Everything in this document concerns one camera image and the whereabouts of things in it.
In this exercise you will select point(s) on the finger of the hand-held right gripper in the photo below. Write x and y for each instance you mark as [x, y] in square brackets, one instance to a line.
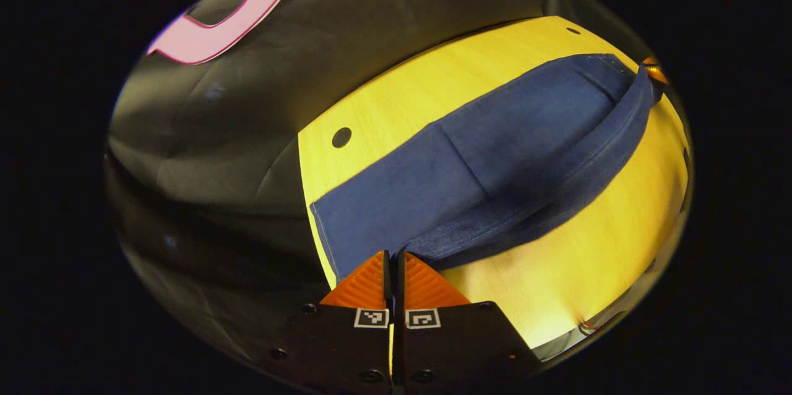
[654, 71]

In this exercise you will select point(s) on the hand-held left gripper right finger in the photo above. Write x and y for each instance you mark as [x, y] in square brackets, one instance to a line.
[401, 277]

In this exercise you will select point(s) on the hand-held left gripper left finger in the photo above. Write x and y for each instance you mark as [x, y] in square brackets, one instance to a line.
[385, 277]

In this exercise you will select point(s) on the blue denim jeans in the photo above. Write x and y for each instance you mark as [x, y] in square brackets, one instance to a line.
[470, 172]

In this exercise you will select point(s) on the black backdrop cloth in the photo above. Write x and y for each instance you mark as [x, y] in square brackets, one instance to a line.
[247, 135]

